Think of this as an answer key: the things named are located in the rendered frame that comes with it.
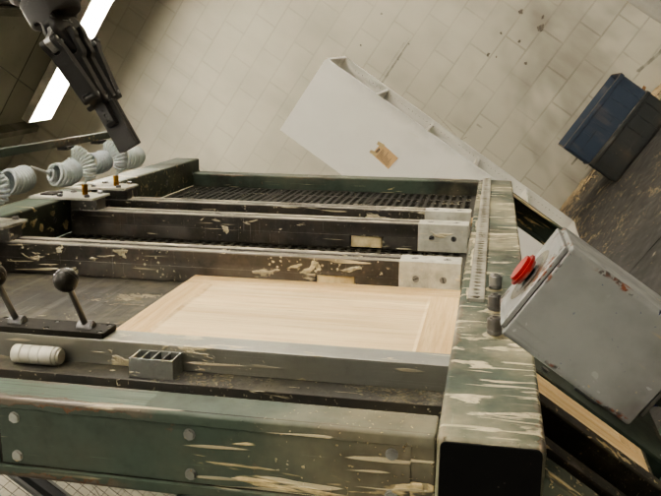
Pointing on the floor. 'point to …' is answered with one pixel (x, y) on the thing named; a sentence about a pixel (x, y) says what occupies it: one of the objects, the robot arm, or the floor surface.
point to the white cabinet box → (390, 138)
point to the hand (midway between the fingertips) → (117, 126)
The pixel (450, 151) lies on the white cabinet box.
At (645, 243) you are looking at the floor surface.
